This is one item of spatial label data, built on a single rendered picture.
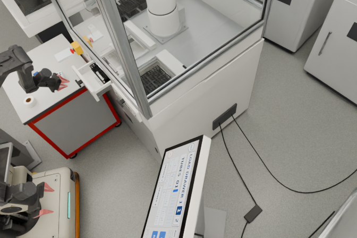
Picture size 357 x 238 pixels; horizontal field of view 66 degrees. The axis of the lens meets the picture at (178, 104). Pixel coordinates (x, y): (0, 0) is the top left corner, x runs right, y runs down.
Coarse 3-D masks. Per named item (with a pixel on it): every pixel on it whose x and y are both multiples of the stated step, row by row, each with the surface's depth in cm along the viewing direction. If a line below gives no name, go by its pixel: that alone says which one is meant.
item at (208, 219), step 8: (200, 200) 118; (200, 208) 120; (208, 208) 209; (200, 216) 128; (208, 216) 206; (216, 216) 205; (224, 216) 205; (200, 224) 137; (208, 224) 202; (216, 224) 202; (224, 224) 202; (200, 232) 148; (208, 232) 199; (216, 232) 199
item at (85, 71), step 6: (84, 66) 184; (84, 72) 188; (90, 72) 188; (84, 78) 186; (90, 78) 186; (90, 84) 182; (96, 84) 182; (108, 84) 175; (96, 90) 172; (102, 90) 174
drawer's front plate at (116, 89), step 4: (112, 84) 169; (116, 88) 167; (116, 92) 171; (120, 92) 165; (120, 96) 167; (124, 96) 163; (124, 100) 163; (128, 100) 161; (124, 104) 173; (128, 104) 160; (128, 108) 171; (132, 108) 158; (132, 112) 165; (136, 112) 156; (136, 116) 163; (140, 116) 160; (140, 120) 163
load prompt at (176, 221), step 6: (192, 156) 113; (186, 162) 115; (192, 162) 111; (186, 168) 112; (186, 174) 110; (186, 180) 108; (186, 186) 106; (180, 192) 108; (180, 198) 106; (180, 204) 104; (180, 210) 102; (174, 216) 104; (180, 216) 100; (174, 222) 102
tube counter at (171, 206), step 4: (176, 180) 115; (180, 180) 112; (176, 184) 113; (176, 188) 112; (172, 192) 113; (176, 192) 110; (172, 196) 112; (176, 196) 109; (172, 200) 110; (172, 204) 109; (168, 208) 110; (172, 208) 107; (168, 212) 108; (172, 212) 106; (168, 216) 107; (172, 216) 105; (168, 220) 105; (168, 224) 104
